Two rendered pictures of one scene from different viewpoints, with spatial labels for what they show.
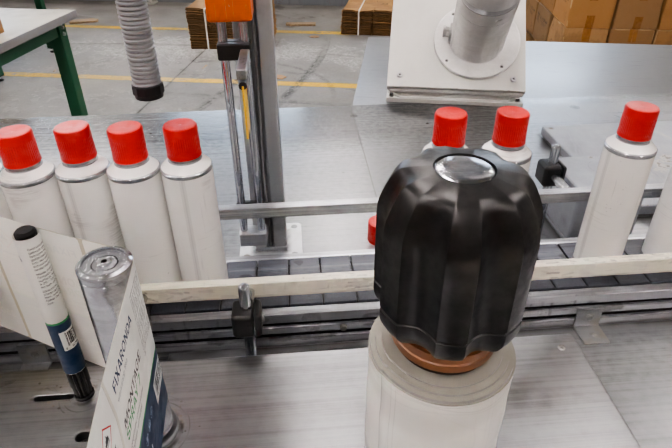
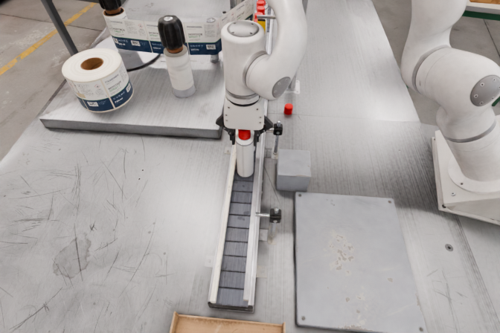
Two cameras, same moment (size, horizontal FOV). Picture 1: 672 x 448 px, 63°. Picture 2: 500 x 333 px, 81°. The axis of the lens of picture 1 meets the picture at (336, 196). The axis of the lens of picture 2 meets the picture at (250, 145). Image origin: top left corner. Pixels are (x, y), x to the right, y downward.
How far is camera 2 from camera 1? 1.17 m
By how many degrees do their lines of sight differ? 72
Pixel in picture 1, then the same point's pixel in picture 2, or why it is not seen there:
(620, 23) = not seen: outside the picture
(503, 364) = (167, 53)
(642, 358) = (216, 159)
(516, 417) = (197, 109)
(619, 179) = not seen: hidden behind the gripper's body
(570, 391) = (200, 121)
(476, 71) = (453, 170)
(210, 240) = not seen: hidden behind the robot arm
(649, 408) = (199, 151)
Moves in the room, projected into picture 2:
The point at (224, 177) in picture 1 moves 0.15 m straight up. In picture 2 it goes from (333, 76) to (342, 47)
